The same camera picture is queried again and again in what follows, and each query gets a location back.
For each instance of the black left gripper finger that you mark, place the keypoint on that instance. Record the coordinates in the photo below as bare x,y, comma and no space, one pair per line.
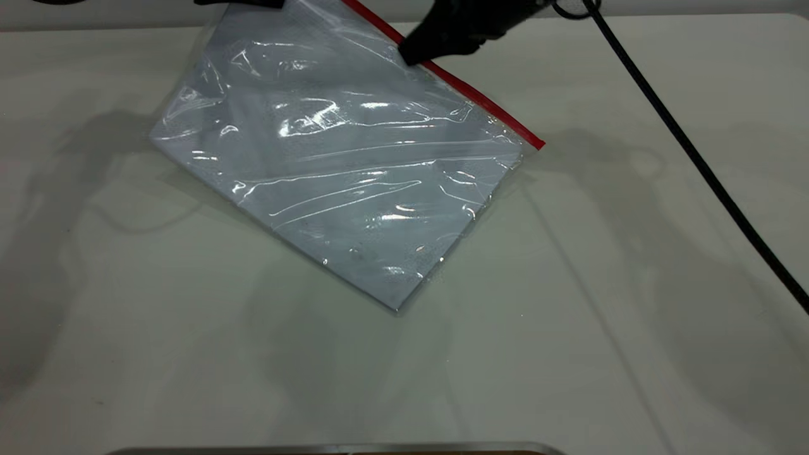
246,2

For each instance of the transparent bag with red zipper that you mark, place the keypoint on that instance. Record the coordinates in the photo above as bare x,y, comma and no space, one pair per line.
341,158

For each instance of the grey metal plate edge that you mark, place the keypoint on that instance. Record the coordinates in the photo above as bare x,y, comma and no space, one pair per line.
341,449

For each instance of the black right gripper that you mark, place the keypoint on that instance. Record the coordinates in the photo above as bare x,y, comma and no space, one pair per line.
486,16

